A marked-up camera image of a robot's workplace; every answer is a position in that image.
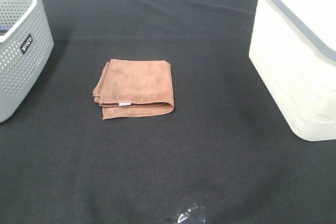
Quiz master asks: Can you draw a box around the white plastic basket grey rim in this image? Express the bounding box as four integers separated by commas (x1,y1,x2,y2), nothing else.
249,0,335,141

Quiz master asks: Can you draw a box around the grey perforated plastic basket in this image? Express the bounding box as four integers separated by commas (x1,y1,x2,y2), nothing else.
1,0,54,122

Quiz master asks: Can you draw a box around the black table cloth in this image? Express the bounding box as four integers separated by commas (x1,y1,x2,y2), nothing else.
1,0,335,223

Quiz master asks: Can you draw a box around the brown towel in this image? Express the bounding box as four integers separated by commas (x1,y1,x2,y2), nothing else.
92,59,175,120

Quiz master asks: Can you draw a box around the clear plastic scrap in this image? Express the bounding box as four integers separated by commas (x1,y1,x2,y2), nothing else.
165,204,206,224

